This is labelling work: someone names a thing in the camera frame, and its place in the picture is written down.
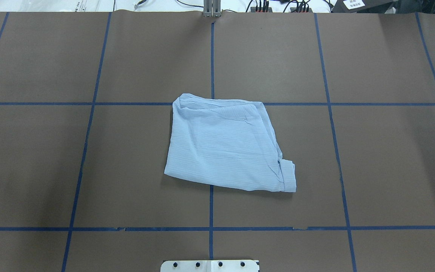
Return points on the light blue button shirt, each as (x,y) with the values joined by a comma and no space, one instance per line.
(227,143)

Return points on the upper orange black usb hub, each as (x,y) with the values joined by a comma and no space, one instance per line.
(260,6)

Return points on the orange black usb hub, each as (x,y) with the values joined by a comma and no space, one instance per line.
(260,6)
(298,6)

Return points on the lower orange black usb hub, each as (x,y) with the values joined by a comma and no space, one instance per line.
(298,6)

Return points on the aluminium frame post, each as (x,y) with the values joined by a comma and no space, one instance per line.
(212,8)

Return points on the white pedestal column with base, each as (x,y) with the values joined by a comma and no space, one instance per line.
(210,266)

